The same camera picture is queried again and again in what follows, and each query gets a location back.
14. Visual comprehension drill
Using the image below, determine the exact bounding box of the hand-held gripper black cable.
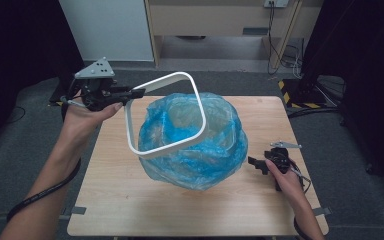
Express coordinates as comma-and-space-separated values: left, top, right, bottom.
6, 94, 88, 223
288, 159, 312, 195

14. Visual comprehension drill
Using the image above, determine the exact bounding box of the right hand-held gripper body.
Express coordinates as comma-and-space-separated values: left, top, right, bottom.
263, 140, 303, 174

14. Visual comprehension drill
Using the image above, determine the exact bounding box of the white bin rim ring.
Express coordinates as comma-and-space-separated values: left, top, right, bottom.
124, 71, 208, 160

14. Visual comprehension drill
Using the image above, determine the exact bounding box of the grey tape piece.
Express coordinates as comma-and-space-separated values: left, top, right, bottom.
311, 206, 332, 217
69, 205, 88, 216

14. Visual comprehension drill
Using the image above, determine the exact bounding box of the thin black floor cable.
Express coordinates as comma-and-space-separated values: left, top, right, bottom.
4, 105, 27, 126

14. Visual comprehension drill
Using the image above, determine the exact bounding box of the person's right hand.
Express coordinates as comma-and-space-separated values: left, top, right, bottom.
265, 159, 309, 209

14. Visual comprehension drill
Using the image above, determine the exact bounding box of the white panel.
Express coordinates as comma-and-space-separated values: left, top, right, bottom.
59, 0, 155, 62

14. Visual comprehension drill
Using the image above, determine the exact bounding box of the grey cable bundle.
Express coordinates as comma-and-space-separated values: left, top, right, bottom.
279, 43, 304, 79

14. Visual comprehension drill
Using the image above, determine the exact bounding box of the grey power outlet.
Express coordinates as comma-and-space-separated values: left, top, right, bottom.
263, 0, 289, 8

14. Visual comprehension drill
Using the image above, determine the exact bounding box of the right hand-held gripper black cable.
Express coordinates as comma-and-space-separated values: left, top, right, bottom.
288, 159, 312, 195

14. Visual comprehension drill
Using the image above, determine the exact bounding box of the person's left hand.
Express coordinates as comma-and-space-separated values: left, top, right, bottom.
61, 91, 124, 144

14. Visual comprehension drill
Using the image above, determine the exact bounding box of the left hand-held gripper black cable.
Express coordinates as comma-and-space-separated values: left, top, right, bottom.
6, 94, 88, 223

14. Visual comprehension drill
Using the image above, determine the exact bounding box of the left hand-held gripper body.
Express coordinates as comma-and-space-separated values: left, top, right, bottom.
68, 56, 131, 113

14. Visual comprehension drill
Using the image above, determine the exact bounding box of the black curtain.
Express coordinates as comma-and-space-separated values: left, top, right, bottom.
0, 0, 88, 151
301, 0, 384, 201

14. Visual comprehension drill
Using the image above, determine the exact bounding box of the black power cable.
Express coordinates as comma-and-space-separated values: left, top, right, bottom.
267, 1, 282, 75

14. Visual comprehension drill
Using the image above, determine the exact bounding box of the blue plastic bag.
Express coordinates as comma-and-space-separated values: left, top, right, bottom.
137, 92, 249, 192

